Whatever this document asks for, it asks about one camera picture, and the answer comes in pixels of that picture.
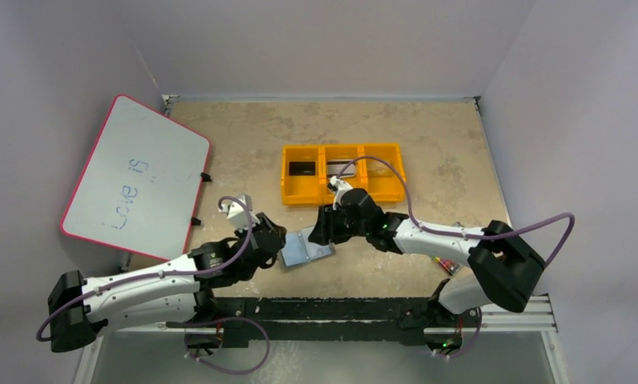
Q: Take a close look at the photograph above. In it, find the grey leather card holder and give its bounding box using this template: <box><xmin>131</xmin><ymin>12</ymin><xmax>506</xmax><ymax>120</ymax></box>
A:
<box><xmin>280</xmin><ymin>226</ymin><xmax>335</xmax><ymax>269</ymax></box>

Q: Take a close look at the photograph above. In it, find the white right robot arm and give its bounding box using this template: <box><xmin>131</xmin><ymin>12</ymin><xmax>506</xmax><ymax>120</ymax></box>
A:
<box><xmin>308</xmin><ymin>188</ymin><xmax>545</xmax><ymax>326</ymax></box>

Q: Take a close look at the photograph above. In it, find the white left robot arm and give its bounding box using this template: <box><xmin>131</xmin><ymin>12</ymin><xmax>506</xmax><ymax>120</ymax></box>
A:
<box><xmin>37</xmin><ymin>213</ymin><xmax>287</xmax><ymax>353</ymax></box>

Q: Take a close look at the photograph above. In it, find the beige gold card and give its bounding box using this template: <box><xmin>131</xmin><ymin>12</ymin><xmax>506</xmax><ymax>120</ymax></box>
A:
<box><xmin>366</xmin><ymin>159</ymin><xmax>394</xmax><ymax>178</ymax></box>

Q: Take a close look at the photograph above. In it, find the black card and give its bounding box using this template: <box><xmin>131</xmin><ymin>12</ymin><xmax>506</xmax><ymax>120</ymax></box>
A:
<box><xmin>287</xmin><ymin>161</ymin><xmax>316</xmax><ymax>177</ymax></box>

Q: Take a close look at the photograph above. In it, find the yellow right bin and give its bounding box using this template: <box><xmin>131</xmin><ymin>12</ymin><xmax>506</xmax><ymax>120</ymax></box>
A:
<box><xmin>359</xmin><ymin>143</ymin><xmax>406</xmax><ymax>203</ymax></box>

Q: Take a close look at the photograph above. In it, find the yellow bin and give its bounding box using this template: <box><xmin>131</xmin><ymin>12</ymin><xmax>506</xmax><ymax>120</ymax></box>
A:
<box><xmin>323</xmin><ymin>145</ymin><xmax>367</xmax><ymax>204</ymax></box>
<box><xmin>359</xmin><ymin>143</ymin><xmax>406</xmax><ymax>203</ymax></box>
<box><xmin>280</xmin><ymin>146</ymin><xmax>322</xmax><ymax>206</ymax></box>

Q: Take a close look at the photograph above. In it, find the yellow middle bin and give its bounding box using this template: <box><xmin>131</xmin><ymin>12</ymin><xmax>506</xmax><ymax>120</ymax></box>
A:
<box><xmin>323</xmin><ymin>145</ymin><xmax>367</xmax><ymax>204</ymax></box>

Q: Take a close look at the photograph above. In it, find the yellow left bin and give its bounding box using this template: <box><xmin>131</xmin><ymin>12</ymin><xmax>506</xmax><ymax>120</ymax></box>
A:
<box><xmin>280</xmin><ymin>146</ymin><xmax>322</xmax><ymax>206</ymax></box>

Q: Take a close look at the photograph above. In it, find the coloured marker pack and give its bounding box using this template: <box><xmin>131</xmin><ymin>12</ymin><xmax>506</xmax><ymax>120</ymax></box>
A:
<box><xmin>433</xmin><ymin>258</ymin><xmax>462</xmax><ymax>276</ymax></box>

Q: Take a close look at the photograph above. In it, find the pink framed whiteboard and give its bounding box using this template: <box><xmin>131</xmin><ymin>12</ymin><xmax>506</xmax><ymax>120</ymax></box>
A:
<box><xmin>60</xmin><ymin>94</ymin><xmax>211</xmax><ymax>260</ymax></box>

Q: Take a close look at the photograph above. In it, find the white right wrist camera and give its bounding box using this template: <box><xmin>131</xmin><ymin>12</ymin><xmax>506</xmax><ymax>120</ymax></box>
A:
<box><xmin>327</xmin><ymin>176</ymin><xmax>353</xmax><ymax>206</ymax></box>

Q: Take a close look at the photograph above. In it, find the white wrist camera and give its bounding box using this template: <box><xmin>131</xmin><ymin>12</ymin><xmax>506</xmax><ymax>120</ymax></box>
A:
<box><xmin>327</xmin><ymin>176</ymin><xmax>353</xmax><ymax>206</ymax></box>
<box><xmin>218</xmin><ymin>194</ymin><xmax>259</xmax><ymax>231</ymax></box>

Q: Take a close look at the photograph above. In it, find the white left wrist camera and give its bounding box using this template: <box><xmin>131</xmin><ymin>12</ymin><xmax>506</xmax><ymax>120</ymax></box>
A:
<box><xmin>218</xmin><ymin>194</ymin><xmax>259</xmax><ymax>231</ymax></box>

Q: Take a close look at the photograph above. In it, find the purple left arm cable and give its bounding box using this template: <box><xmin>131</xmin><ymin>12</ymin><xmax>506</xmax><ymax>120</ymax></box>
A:
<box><xmin>35</xmin><ymin>196</ymin><xmax>255</xmax><ymax>342</ymax></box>

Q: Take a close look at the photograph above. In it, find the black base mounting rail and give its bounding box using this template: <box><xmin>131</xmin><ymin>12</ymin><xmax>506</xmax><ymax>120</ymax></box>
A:
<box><xmin>166</xmin><ymin>279</ymin><xmax>481</xmax><ymax>350</ymax></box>

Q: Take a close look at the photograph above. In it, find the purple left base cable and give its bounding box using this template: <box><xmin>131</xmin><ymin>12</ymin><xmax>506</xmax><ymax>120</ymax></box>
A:
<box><xmin>183</xmin><ymin>315</ymin><xmax>272</xmax><ymax>375</ymax></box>

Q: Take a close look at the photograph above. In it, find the aluminium frame rail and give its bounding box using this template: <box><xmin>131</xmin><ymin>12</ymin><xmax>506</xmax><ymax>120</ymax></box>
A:
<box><xmin>75</xmin><ymin>296</ymin><xmax>567</xmax><ymax>383</ymax></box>

